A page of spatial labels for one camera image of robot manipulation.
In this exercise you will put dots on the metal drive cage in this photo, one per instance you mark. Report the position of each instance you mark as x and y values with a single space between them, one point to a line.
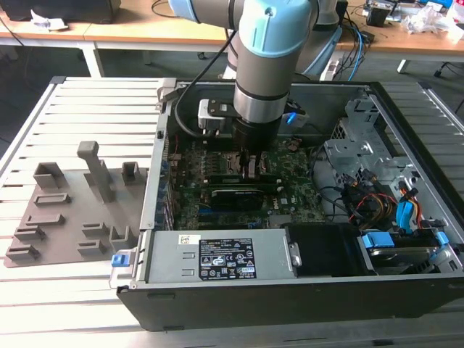
348 152

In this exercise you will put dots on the crumpled white paper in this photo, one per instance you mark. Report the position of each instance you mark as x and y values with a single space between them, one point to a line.
47 21

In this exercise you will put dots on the black RAM slot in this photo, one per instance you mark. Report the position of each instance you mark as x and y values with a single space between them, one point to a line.
277 180
275 188
221 145

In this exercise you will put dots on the blue case latch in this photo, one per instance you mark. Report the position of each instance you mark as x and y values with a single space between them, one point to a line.
118 261

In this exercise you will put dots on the round coin cell battery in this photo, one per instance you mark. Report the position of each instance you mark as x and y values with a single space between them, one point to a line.
293 146

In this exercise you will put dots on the wooden desk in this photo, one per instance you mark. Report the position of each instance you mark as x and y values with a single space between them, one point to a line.
145 32
40 32

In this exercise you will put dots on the grey parts rack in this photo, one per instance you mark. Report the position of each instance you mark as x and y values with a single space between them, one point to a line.
79 195

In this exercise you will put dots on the white power strip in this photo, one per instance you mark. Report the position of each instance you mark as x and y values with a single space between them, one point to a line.
330 69

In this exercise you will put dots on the small black box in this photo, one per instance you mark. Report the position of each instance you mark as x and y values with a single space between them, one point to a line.
377 16

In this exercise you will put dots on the green motherboard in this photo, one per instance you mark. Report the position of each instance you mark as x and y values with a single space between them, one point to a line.
290 181

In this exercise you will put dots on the grey power supply with label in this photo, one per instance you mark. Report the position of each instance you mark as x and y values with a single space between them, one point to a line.
174 261

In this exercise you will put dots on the black computer tower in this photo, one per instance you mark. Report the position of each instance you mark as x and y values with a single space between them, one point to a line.
341 11

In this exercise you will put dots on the red white box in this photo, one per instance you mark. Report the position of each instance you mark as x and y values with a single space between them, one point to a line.
456 18

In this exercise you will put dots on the black open PC case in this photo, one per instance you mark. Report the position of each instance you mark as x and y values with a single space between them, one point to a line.
253 308

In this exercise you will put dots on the black graphics card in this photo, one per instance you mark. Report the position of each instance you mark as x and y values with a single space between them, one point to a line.
235 199

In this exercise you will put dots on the hard disk in blue carrier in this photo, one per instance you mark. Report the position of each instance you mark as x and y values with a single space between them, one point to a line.
391 253

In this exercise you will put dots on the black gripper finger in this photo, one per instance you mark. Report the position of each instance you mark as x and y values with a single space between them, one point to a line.
243 163
258 165

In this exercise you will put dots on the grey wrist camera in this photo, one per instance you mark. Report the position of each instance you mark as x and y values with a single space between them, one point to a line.
298 114

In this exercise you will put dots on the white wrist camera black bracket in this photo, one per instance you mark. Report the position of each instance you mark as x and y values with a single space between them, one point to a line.
210 119

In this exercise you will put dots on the clear plastic bags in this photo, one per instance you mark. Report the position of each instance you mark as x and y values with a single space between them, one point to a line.
424 18

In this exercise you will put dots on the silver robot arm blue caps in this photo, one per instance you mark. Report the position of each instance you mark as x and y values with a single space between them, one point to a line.
261 72

